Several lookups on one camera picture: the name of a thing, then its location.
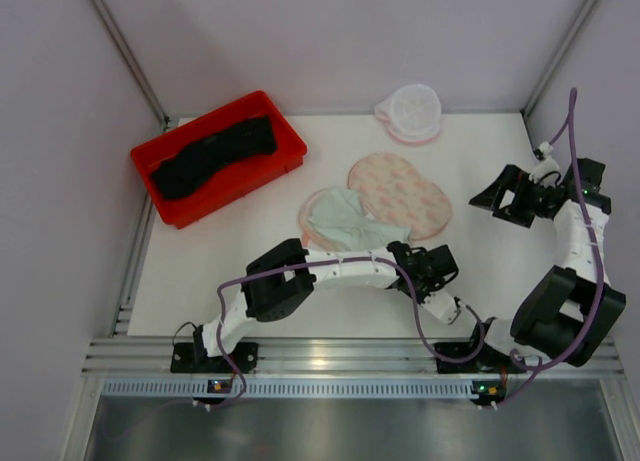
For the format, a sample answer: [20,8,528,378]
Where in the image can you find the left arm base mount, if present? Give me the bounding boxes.
[169,342,258,374]

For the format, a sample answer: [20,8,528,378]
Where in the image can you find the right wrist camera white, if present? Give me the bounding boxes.
[529,142,560,183]

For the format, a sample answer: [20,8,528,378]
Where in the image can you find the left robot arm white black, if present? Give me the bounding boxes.
[193,238,460,361]

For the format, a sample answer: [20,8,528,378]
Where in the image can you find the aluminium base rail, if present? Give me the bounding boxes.
[82,336,624,377]

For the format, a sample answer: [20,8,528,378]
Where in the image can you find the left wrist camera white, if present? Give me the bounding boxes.
[424,290,461,325]

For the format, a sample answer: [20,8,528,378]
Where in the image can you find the slotted cable duct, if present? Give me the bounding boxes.
[102,378,504,399]

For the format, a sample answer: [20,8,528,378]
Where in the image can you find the floral pink laundry bag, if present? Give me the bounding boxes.
[298,152,453,249]

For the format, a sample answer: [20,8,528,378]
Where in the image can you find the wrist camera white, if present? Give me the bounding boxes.
[424,290,461,325]
[529,142,560,183]

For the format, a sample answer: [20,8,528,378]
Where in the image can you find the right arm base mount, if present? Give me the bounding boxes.
[432,339,525,377]

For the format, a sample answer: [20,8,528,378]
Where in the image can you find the black bra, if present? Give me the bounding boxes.
[151,116,277,201]

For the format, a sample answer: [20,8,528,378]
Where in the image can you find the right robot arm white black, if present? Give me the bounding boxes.
[469,158,626,367]

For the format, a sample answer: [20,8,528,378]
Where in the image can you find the red plastic bin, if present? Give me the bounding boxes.
[131,91,307,229]

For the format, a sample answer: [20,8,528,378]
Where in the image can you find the pale green bra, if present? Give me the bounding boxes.
[298,187,410,251]

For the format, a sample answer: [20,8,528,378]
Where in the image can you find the white mesh laundry bag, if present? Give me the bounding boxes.
[374,84,442,144]

